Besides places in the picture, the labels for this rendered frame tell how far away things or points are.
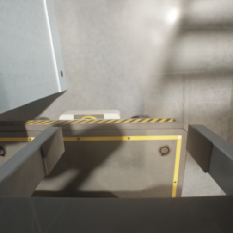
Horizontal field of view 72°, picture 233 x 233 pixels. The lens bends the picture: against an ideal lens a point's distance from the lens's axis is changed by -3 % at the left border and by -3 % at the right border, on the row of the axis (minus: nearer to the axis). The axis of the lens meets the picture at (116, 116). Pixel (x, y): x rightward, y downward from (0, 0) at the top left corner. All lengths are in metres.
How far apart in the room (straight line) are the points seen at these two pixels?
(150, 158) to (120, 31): 0.56
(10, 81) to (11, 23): 0.16
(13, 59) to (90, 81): 0.41
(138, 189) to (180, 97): 0.48
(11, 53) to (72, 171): 0.40
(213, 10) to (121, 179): 0.80
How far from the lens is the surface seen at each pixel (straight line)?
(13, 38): 0.53
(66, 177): 0.63
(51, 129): 0.16
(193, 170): 1.05
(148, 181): 0.62
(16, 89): 0.49
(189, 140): 0.17
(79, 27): 0.84
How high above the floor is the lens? 0.80
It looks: 74 degrees down
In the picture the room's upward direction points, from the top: 175 degrees counter-clockwise
